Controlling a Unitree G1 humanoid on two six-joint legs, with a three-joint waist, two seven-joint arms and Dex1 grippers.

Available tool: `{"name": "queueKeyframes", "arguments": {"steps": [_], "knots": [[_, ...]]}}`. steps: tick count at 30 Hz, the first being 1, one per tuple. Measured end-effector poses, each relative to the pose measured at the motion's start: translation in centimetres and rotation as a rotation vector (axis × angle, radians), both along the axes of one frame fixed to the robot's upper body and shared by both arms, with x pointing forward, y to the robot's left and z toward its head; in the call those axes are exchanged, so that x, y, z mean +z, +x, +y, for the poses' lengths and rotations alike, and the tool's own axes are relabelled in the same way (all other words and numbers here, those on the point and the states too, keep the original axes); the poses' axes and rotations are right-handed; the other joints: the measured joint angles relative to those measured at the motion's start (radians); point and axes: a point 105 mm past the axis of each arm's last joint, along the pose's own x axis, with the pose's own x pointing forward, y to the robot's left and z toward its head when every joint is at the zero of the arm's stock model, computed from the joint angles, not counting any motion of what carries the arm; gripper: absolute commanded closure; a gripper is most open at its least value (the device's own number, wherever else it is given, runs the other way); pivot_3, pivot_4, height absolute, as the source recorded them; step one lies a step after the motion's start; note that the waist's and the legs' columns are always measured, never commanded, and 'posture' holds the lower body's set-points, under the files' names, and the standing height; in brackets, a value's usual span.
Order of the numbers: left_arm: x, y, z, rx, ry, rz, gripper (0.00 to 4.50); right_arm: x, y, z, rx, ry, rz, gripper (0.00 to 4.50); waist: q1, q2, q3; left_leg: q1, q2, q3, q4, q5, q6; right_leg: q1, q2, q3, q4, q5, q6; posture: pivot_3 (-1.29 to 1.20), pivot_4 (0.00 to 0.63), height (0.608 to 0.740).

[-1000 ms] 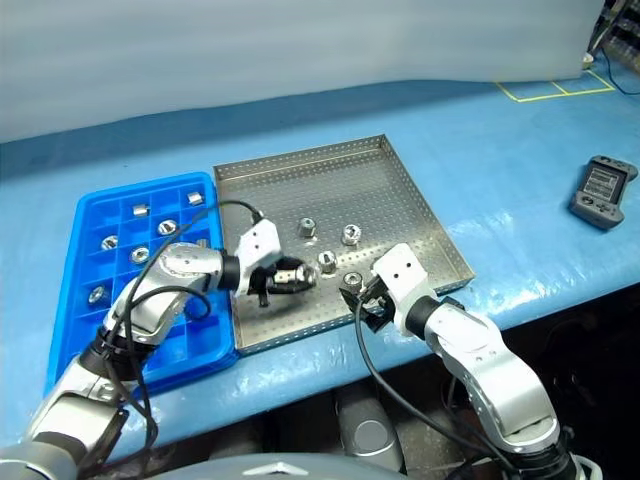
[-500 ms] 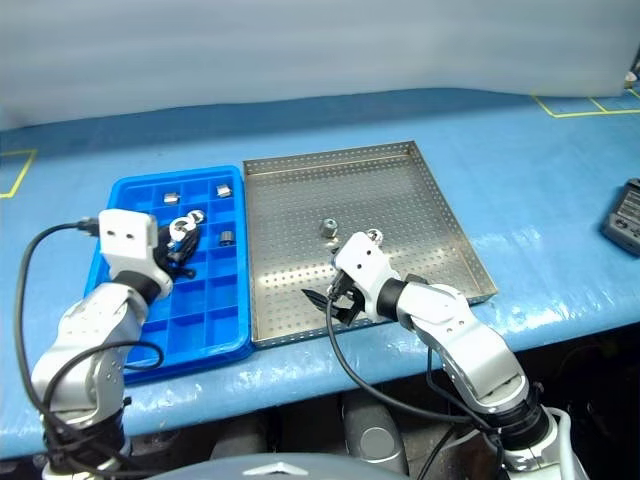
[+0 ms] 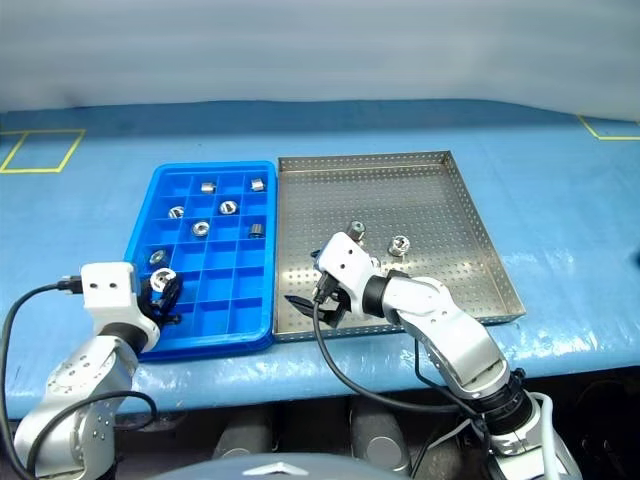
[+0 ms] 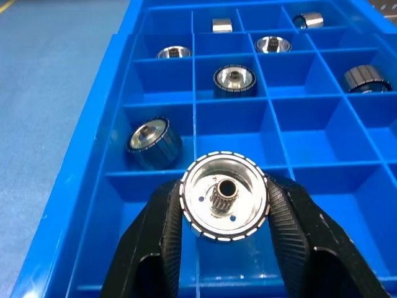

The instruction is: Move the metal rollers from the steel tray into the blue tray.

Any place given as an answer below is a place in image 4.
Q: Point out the blue compartment tray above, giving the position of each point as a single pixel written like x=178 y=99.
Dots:
x=310 y=139

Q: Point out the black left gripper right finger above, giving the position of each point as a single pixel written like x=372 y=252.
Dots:
x=297 y=236

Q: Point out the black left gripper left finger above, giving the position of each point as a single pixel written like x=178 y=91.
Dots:
x=155 y=232

